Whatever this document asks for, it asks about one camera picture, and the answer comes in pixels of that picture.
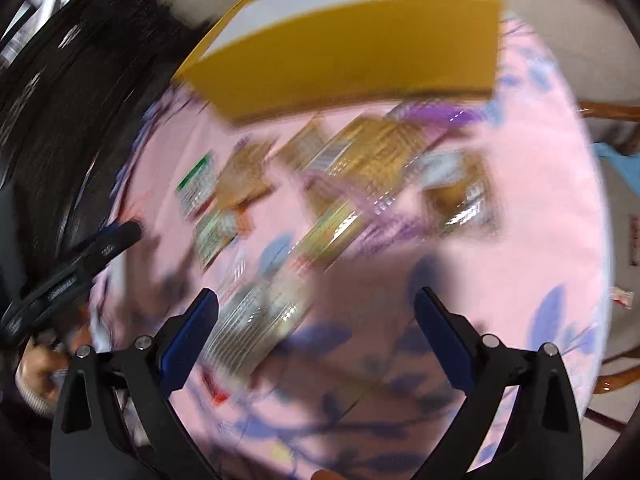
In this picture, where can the brown pastry packet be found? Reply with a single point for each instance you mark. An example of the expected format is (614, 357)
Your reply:
(242, 177)

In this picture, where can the clear cracker packet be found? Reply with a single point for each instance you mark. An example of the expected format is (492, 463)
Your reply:
(360, 165)

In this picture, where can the yellow cardboard box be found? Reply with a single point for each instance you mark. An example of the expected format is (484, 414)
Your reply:
(350, 55)

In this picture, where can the clear green print packet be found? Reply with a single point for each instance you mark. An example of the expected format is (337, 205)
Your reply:
(216, 237)

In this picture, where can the blue cloth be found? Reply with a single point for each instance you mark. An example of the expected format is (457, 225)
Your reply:
(617, 160)

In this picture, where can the dark carved wooden bench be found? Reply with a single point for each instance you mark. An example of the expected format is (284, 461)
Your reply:
(65, 85)

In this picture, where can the person's right hand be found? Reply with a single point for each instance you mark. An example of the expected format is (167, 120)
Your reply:
(327, 475)

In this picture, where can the red white snack packet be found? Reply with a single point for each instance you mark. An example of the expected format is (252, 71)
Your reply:
(622, 297)

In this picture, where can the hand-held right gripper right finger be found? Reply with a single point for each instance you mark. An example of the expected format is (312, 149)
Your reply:
(445, 340)

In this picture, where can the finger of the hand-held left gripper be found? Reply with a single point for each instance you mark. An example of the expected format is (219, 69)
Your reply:
(112, 242)

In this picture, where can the purple pastry packet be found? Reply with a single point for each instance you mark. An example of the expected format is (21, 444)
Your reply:
(460, 195)

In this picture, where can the pink floral tablecloth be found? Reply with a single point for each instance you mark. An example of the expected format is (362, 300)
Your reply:
(380, 280)

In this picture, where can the dark red snack packet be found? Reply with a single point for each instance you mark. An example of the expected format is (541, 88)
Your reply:
(634, 237)

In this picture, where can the green white snack packet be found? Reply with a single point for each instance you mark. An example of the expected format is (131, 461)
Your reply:
(195, 185)

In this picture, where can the wooden armchair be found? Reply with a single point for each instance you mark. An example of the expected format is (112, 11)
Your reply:
(607, 110)

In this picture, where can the person's left hand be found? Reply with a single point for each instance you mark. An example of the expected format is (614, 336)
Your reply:
(37, 372)

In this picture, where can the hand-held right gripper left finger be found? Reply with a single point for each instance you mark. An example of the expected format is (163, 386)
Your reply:
(187, 340)

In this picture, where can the golden long snack packet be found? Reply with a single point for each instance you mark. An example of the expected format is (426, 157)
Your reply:
(300, 147)

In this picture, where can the person's left forearm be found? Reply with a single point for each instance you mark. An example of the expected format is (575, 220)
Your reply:
(22, 430)

